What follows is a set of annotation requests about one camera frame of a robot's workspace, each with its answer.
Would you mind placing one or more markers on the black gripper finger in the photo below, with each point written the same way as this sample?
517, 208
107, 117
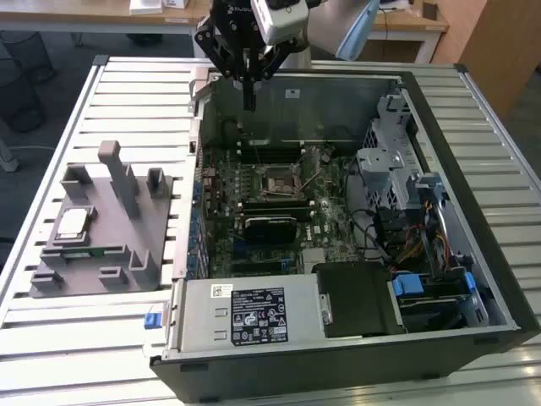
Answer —
228, 63
274, 62

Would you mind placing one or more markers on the silver CPU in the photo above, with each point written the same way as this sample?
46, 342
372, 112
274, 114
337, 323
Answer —
72, 223

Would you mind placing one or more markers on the CPU socket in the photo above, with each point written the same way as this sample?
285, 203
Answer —
274, 182

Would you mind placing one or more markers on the white box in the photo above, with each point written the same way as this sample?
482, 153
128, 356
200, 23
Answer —
145, 6
175, 3

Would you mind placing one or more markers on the RAM slot white clips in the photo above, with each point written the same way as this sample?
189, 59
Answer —
270, 157
270, 146
274, 205

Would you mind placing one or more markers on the metal locking lever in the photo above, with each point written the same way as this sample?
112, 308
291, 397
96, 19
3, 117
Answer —
258, 154

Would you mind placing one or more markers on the silver metal drive cage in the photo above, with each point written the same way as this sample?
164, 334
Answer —
374, 162

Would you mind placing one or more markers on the small black box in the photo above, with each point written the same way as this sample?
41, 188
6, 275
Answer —
430, 10

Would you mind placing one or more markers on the green motherboard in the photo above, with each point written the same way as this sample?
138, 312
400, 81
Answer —
334, 220

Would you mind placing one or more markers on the grey plastic bay latch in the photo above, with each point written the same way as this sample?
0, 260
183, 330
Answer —
424, 181

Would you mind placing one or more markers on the black mesh waste bin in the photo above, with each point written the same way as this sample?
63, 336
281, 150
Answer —
34, 51
21, 101

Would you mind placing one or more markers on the silver chipset heatsink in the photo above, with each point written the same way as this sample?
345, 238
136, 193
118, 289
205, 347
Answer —
313, 256

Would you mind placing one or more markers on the grey parts rack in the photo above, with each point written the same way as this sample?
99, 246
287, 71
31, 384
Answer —
105, 220

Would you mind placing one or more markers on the black expansion slot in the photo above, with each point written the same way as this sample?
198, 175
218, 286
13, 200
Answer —
253, 266

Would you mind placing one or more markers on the wooden cabinet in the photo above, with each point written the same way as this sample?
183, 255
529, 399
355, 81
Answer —
498, 51

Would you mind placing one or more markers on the green RAM stick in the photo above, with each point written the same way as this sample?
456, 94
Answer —
98, 251

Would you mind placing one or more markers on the grey desk foot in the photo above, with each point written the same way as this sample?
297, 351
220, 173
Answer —
8, 156

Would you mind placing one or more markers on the silver power supply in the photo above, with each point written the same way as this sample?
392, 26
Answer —
198, 313

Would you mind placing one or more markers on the hard disk in blue carrier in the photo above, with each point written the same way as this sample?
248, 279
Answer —
408, 287

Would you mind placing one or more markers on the blue case latch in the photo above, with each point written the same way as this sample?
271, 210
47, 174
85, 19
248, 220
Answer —
153, 320

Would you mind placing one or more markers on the black open PC case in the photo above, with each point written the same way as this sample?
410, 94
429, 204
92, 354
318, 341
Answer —
296, 372

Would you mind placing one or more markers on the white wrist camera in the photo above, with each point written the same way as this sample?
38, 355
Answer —
283, 21

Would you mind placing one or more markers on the wooden desk white frame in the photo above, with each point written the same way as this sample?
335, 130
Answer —
105, 17
414, 23

